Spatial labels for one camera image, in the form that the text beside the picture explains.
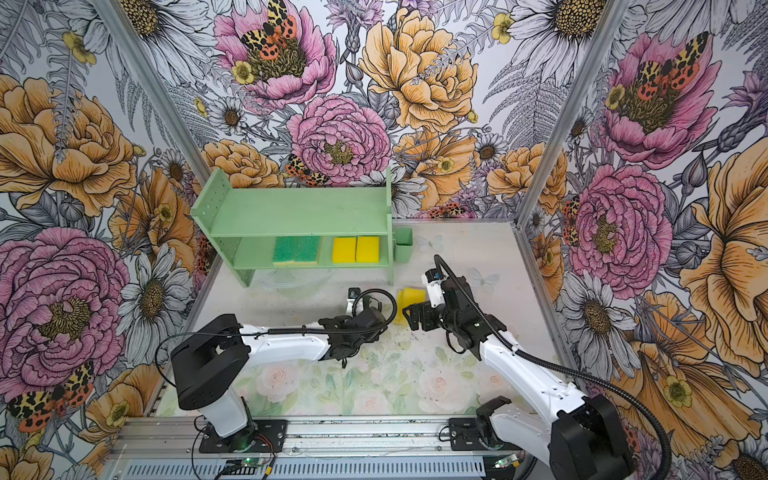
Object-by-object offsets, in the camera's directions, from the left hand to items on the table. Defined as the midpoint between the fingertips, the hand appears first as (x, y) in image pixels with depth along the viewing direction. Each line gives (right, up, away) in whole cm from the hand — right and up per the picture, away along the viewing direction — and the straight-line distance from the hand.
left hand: (360, 327), depth 89 cm
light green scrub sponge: (-16, +24, +7) cm, 30 cm away
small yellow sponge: (-5, +23, +4) cm, 24 cm away
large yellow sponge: (+14, +8, +4) cm, 17 cm away
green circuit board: (-24, -27, -18) cm, 41 cm away
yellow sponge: (+2, +23, +5) cm, 23 cm away
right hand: (+17, +5, -7) cm, 19 cm away
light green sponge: (-22, +23, +5) cm, 32 cm away
